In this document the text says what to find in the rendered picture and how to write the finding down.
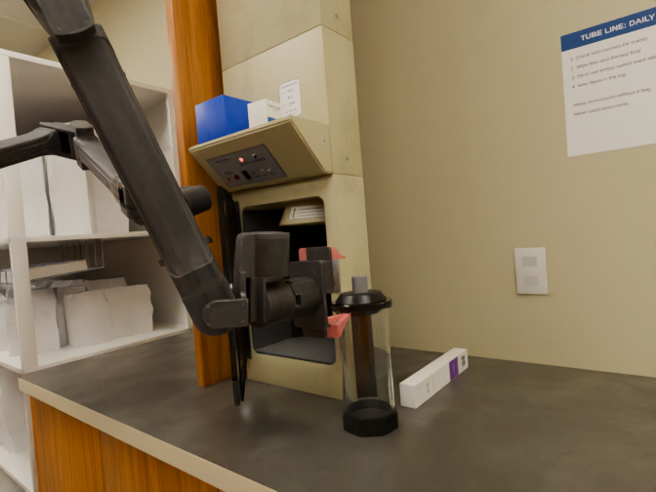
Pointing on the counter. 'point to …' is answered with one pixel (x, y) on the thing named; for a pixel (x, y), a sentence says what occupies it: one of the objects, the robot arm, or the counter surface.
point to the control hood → (289, 140)
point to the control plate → (225, 166)
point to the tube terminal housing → (296, 51)
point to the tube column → (273, 24)
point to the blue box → (221, 117)
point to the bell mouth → (304, 213)
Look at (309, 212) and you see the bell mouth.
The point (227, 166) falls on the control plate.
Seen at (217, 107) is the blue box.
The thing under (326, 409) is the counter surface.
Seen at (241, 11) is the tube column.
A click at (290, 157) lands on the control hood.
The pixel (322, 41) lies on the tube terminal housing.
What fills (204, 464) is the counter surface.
